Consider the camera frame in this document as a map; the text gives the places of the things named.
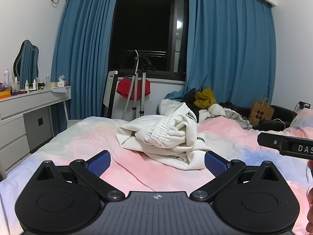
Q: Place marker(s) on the dark cosmetics box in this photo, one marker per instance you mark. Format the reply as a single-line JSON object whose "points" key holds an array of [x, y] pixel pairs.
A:
{"points": [[41, 86]]}

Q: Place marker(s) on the brown paper bag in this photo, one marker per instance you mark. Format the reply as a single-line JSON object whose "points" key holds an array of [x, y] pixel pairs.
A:
{"points": [[261, 113]]}

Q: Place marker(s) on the white crumpled garment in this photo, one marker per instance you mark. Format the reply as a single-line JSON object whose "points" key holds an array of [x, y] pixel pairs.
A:
{"points": [[215, 111]]}

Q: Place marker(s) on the black cloth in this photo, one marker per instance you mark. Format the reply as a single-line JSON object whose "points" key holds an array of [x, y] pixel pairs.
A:
{"points": [[190, 100]]}

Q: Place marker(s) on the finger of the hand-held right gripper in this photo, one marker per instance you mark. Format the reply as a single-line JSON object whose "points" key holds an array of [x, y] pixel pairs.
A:
{"points": [[269, 140]]}

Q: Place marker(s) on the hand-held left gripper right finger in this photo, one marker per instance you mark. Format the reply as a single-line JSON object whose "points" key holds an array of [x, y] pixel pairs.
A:
{"points": [[215, 163]]}

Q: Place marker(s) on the red cloth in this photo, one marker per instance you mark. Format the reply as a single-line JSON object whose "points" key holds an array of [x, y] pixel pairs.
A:
{"points": [[124, 88]]}

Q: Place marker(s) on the mustard yellow cloth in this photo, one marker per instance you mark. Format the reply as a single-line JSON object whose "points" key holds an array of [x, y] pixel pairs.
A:
{"points": [[205, 97]]}

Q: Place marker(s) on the white tissue box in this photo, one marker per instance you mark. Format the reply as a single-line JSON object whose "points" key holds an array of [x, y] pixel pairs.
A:
{"points": [[61, 82]]}

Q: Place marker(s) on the white folding chair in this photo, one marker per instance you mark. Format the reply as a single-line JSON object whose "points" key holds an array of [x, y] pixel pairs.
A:
{"points": [[112, 88]]}

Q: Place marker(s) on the black sofa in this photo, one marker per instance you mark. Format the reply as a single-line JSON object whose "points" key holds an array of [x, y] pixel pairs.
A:
{"points": [[283, 113]]}

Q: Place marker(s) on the grey crumpled cloth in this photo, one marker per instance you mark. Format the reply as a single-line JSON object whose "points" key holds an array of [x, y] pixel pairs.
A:
{"points": [[236, 118]]}

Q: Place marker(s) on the white lotion bottle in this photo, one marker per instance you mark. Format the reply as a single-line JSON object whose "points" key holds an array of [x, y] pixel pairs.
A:
{"points": [[16, 82]]}

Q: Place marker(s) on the silver tripod stand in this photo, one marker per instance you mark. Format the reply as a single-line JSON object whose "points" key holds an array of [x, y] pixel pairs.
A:
{"points": [[143, 90]]}

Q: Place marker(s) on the beige box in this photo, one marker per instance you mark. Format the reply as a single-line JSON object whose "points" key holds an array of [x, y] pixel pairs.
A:
{"points": [[50, 85]]}

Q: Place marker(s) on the dark window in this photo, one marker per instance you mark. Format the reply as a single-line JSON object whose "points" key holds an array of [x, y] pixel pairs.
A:
{"points": [[146, 29]]}

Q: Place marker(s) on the pastel tie-dye bed blanket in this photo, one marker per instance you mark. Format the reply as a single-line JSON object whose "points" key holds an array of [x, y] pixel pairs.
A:
{"points": [[80, 142]]}

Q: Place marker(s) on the pastel tie-dye pillow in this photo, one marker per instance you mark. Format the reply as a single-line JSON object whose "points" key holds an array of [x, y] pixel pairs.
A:
{"points": [[302, 121]]}

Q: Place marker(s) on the wavy framed mirror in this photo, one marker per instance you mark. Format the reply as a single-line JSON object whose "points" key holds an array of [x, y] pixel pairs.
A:
{"points": [[27, 61]]}

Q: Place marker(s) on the white dresser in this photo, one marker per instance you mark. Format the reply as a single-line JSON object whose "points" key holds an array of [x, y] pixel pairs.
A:
{"points": [[17, 127]]}

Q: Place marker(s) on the small white bottle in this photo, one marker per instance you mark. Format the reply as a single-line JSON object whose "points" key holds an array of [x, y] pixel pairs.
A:
{"points": [[26, 85]]}

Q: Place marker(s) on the wall outlet with charger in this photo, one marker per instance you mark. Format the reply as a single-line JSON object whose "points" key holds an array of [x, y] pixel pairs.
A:
{"points": [[305, 105]]}

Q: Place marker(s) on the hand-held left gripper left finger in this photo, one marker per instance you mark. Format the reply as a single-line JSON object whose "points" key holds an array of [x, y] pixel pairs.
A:
{"points": [[99, 163]]}

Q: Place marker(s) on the person's right hand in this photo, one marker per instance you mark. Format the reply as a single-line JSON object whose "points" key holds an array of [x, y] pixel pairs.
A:
{"points": [[310, 216]]}

